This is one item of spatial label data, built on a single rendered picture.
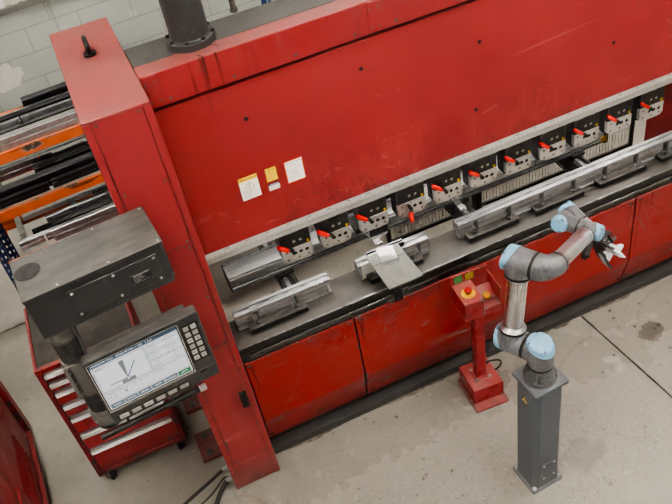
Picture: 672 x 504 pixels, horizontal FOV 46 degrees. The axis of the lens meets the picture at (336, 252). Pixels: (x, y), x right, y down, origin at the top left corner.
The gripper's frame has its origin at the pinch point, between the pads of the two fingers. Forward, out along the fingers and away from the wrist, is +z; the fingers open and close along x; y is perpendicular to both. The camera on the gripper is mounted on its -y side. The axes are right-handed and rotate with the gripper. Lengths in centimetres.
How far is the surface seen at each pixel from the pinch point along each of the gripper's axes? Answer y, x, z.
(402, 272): -64, 36, -64
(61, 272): -185, -64, -124
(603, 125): 68, 31, -55
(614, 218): 57, 70, -17
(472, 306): -45, 50, -31
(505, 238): -6, 52, -46
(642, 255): 74, 105, 9
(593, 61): 64, -6, -77
